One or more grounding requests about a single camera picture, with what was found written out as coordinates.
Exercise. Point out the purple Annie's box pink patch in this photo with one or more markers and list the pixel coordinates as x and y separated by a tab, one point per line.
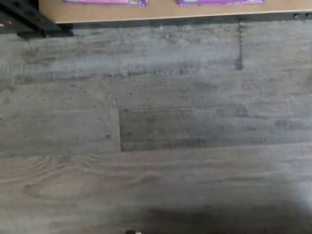
104	2

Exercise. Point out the wooden shelf board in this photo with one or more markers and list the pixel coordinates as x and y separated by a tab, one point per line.
161	11

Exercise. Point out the purple Annie's bunny grahams box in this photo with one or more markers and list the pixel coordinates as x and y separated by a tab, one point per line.
219	2

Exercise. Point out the black metal shelf rack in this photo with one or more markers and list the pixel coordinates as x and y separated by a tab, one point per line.
29	22

